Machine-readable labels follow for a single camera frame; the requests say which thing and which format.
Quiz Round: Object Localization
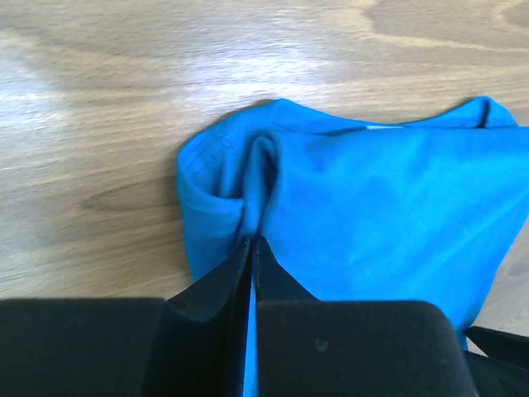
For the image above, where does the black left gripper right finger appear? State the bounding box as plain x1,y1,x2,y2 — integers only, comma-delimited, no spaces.
254,238,477,396

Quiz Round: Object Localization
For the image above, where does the blue t shirt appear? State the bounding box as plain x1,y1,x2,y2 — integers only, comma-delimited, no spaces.
176,96,529,397

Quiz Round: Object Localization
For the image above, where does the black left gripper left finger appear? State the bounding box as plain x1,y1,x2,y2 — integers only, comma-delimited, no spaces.
1,238,251,396

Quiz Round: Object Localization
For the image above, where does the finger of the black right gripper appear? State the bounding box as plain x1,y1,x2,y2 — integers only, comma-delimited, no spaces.
465,327,529,397

